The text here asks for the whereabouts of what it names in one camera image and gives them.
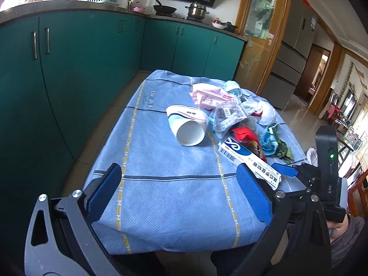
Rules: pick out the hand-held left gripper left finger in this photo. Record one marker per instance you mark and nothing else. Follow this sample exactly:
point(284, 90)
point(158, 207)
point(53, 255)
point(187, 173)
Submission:
point(104, 191)

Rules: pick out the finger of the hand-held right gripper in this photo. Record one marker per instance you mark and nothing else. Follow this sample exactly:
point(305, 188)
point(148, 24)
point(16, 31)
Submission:
point(284, 169)

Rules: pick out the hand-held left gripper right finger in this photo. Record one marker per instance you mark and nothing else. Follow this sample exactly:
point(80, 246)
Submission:
point(254, 197)

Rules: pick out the bin with white liner bag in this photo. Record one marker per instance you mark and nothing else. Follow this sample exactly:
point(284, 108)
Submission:
point(312, 155)

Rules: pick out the white and blue ointment box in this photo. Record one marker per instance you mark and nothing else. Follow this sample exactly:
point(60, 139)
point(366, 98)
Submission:
point(238, 149)

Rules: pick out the red foil wrapper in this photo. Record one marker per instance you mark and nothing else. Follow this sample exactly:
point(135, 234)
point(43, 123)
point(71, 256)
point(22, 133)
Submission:
point(244, 134)

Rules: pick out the white plastic bag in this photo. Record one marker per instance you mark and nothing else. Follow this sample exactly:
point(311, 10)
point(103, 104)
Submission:
point(267, 112)

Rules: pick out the clear plastic bag dark contents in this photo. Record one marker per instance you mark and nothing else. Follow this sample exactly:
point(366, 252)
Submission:
point(227, 115)

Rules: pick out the white paper cup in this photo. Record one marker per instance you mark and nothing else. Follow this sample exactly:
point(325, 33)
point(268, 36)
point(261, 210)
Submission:
point(189, 132)

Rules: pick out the pink wet wipe packet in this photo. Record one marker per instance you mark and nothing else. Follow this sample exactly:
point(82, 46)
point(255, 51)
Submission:
point(207, 97)

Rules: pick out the person's right forearm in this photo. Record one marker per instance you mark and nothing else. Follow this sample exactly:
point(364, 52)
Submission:
point(350, 241)

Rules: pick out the person's right hand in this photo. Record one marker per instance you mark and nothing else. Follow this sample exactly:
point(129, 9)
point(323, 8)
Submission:
point(338, 230)

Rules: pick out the blue checked tablecloth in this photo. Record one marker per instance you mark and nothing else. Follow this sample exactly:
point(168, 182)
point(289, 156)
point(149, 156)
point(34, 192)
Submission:
point(172, 178)

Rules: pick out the wooden doorway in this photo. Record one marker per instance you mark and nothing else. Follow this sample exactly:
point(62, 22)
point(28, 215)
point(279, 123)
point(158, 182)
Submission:
point(312, 74)

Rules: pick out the blue face mask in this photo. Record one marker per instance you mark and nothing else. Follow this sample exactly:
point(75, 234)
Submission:
point(231, 87)

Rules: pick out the grey refrigerator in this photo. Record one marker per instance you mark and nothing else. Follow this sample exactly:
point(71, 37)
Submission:
point(293, 49)

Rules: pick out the teal kitchen cabinet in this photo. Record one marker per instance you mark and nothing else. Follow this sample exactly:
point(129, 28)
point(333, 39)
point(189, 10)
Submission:
point(86, 63)

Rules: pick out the wooden framed glass door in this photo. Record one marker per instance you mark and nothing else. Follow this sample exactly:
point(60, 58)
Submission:
point(258, 20)

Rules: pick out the small black pot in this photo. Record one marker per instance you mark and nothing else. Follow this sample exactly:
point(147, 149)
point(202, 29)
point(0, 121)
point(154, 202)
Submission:
point(230, 27)

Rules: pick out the white bowl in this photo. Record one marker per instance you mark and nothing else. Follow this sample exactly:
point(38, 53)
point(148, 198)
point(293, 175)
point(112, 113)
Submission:
point(218, 26)

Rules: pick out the steel cooking pot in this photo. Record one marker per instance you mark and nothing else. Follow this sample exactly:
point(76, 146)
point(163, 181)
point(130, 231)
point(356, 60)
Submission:
point(197, 11)

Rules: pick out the pink bowl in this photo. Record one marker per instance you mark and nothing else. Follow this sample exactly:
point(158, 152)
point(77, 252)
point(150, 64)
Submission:
point(138, 9)

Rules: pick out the gas stove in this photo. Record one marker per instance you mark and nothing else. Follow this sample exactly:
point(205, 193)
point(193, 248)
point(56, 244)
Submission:
point(178, 16)

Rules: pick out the black wok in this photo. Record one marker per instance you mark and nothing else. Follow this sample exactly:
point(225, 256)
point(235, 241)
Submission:
point(164, 8)

